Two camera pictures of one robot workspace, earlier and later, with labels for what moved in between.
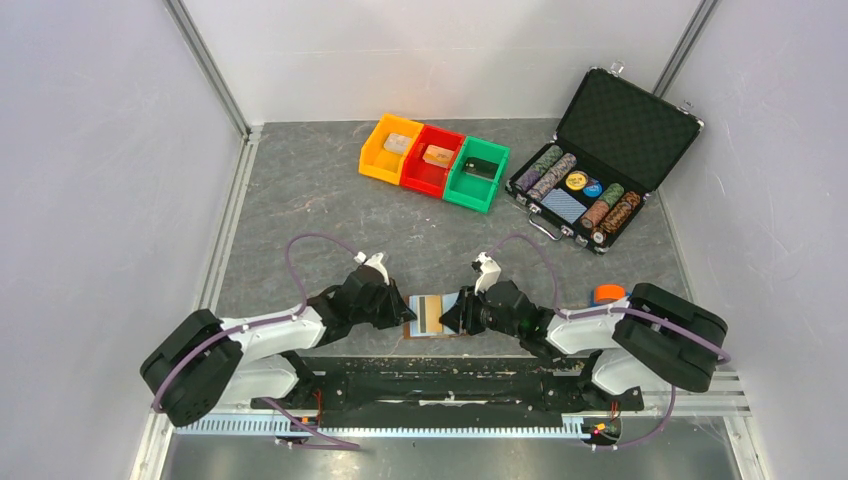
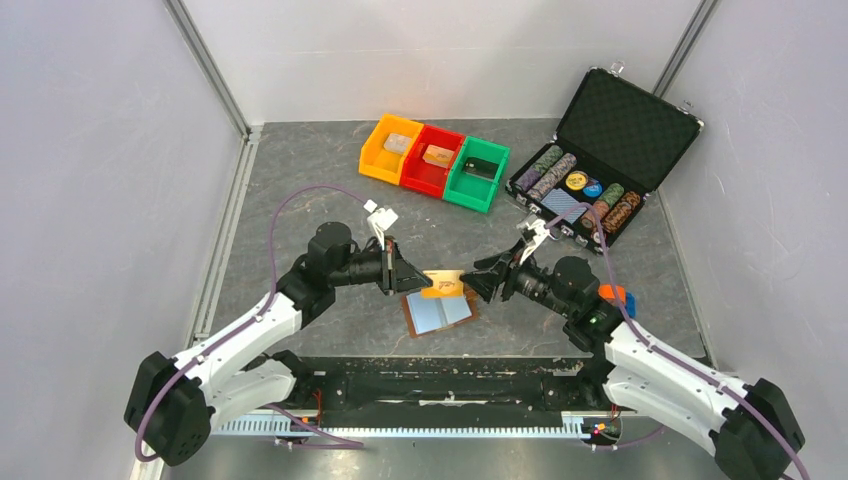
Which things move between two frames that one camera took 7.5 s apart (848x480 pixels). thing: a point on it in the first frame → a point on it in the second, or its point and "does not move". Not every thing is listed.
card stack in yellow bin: [397, 143] does not move
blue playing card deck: [563, 204] does not move
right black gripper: [464, 309] → [484, 282]
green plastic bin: [476, 174] does not move
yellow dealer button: [576, 180] does not move
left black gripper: [398, 312] → [396, 273]
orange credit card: [434, 312] → [446, 283]
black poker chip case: [618, 142] does not move
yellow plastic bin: [385, 149] does not move
